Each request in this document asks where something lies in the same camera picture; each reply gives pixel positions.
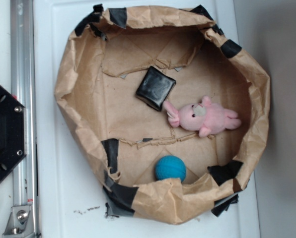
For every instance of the black box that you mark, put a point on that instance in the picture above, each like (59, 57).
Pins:
(155, 88)

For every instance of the metal corner bracket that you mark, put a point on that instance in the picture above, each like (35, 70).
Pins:
(20, 223)

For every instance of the black hexagonal base plate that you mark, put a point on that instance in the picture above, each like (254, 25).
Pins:
(12, 139)

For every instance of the aluminium extrusion rail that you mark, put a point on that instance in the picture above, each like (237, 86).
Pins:
(25, 182)

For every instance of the blue textured ball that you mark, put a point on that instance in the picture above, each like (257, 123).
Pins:
(170, 167)

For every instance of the brown paper bag bin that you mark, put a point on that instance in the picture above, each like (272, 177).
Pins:
(106, 59)

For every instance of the pink plush bunny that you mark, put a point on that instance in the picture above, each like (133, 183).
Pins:
(206, 117)

